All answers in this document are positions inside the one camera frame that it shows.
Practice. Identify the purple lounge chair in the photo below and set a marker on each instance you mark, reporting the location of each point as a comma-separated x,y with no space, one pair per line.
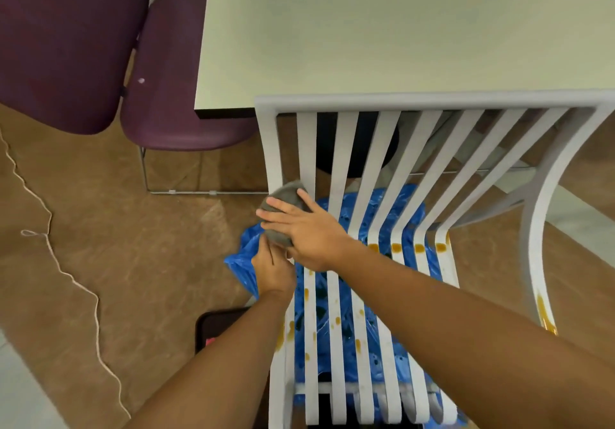
62,44

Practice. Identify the grey cleaning cloth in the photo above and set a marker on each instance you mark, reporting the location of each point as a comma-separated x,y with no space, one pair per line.
288,193

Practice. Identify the dark brown tray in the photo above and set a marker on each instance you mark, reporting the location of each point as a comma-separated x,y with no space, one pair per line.
216,323

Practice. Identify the white slatted chair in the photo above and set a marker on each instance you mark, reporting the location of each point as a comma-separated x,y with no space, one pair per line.
432,99

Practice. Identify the person's right forearm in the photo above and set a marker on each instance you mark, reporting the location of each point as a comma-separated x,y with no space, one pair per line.
480,347

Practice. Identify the blue plastic sheet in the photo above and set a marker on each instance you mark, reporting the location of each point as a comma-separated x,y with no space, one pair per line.
245,260

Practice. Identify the person's right hand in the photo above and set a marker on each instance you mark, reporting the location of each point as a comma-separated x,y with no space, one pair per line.
312,236

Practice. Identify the black round table base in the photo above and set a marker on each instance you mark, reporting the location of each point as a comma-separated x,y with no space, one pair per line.
326,155

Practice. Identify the cream square table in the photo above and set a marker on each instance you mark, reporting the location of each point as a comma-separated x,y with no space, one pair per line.
384,34

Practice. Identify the person's left forearm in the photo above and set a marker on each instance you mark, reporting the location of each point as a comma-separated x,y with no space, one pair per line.
216,376

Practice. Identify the person's left hand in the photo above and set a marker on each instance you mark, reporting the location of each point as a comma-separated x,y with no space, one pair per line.
274,275

